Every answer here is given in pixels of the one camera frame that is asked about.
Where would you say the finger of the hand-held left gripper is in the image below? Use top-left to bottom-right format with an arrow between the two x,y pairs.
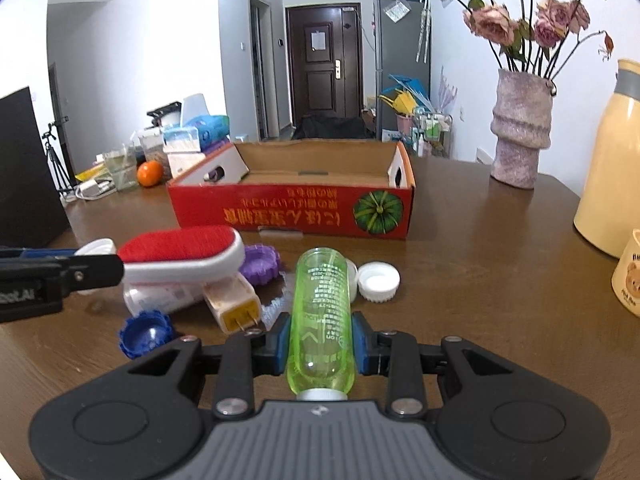
20,249 -> 81,261
61,254 -> 125,295

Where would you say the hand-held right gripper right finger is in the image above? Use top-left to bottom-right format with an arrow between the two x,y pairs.
351,311 -> 521,421

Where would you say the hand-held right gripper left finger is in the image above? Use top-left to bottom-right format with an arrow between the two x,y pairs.
117,313 -> 291,421

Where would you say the green transparent plastic bottle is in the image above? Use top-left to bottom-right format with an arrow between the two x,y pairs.
286,247 -> 359,402

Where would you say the white screw cap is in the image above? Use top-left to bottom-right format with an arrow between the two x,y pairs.
357,262 -> 402,304

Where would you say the white plastic bottle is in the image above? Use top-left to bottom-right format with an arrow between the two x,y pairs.
122,282 -> 211,317

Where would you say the white power adapter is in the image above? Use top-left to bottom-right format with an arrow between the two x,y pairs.
202,276 -> 263,333

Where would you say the purple ribbed lid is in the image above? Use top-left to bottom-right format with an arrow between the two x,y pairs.
239,244 -> 283,288

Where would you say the blue ribbed lid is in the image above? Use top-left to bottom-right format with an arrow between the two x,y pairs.
118,310 -> 176,360

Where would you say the red and white lint brush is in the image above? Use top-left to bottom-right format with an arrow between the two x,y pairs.
75,225 -> 247,288

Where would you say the red cardboard box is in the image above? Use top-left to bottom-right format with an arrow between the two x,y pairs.
166,140 -> 416,241

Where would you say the white tape roll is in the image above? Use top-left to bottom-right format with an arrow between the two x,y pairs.
344,259 -> 360,303

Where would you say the black flat panel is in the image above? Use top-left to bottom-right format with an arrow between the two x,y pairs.
0,86 -> 71,248

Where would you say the black tripod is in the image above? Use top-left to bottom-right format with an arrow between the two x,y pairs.
41,120 -> 76,191

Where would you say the clear drinking glass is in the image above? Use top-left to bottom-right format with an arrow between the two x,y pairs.
103,144 -> 140,192

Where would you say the orange fruit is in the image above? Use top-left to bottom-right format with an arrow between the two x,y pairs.
137,161 -> 165,188

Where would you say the clear plastic jar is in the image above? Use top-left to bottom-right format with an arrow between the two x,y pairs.
137,130 -> 168,166

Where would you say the white box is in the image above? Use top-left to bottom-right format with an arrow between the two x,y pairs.
166,150 -> 211,178

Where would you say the purple box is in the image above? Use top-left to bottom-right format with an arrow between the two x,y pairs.
200,140 -> 233,161

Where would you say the blue tissue pack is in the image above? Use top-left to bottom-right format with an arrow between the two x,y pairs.
162,94 -> 231,153

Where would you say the metal storage cart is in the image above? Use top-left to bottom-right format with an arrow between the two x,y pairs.
410,110 -> 453,158

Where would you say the yellow watering can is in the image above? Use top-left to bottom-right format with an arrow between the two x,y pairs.
382,91 -> 416,113

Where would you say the dark brown entrance door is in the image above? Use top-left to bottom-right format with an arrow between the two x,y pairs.
286,4 -> 362,128

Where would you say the grey interior door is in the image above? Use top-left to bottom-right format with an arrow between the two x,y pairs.
249,0 -> 275,142

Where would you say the pink textured vase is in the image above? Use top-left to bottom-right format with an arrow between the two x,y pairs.
490,67 -> 557,190

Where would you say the cream bear mug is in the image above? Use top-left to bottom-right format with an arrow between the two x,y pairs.
611,228 -> 640,317

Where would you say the grey refrigerator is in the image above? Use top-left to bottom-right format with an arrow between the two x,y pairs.
374,0 -> 432,143

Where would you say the cream thermos jug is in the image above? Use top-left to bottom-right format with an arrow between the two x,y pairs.
573,58 -> 640,259

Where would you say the white folded umbrella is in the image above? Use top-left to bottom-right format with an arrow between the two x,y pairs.
416,0 -> 431,63

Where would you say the clear plastic bag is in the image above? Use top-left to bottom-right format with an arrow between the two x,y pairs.
385,0 -> 413,23

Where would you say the bouquet of dried pink roses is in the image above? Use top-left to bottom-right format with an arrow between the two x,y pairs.
385,0 -> 616,81

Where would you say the white charger with cable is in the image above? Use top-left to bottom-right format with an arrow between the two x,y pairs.
75,177 -> 117,202

